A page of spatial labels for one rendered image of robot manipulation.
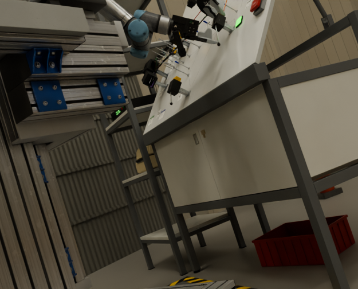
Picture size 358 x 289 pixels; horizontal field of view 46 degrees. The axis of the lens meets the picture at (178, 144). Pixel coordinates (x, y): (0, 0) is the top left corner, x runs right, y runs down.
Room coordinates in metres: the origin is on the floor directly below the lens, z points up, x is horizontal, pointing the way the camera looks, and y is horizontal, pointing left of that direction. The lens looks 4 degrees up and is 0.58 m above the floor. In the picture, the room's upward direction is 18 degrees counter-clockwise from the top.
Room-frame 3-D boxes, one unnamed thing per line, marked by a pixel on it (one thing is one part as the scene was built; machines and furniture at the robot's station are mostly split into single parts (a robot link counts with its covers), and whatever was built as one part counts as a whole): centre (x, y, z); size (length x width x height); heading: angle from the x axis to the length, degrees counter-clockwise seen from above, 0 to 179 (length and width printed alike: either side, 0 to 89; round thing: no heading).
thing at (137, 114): (2.95, 0.14, 0.92); 0.61 x 0.50 x 1.85; 27
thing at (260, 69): (2.03, -0.10, 0.83); 1.18 x 0.06 x 0.06; 27
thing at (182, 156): (2.28, 0.01, 0.60); 0.55 x 0.02 x 0.39; 27
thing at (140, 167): (2.83, 0.14, 0.76); 0.30 x 0.21 x 0.20; 120
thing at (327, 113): (2.17, -0.38, 0.60); 1.17 x 0.58 x 0.40; 27
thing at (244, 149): (1.79, -0.24, 0.60); 0.55 x 0.03 x 0.39; 27
